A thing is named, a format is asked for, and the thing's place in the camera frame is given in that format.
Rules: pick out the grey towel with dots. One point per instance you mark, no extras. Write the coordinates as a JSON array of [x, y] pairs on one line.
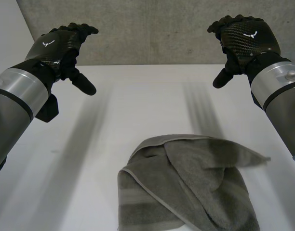
[[183, 183]]

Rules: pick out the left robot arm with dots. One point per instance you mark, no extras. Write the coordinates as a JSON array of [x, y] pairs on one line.
[[16, 106]]

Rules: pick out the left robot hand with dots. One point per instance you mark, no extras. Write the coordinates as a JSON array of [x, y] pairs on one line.
[[56, 49]]

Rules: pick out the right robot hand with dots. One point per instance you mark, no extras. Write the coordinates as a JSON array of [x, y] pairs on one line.
[[248, 41]]

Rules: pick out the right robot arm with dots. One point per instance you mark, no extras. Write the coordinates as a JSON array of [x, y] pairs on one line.
[[280, 96]]

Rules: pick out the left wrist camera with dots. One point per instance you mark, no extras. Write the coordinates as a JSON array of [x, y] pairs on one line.
[[48, 109]]

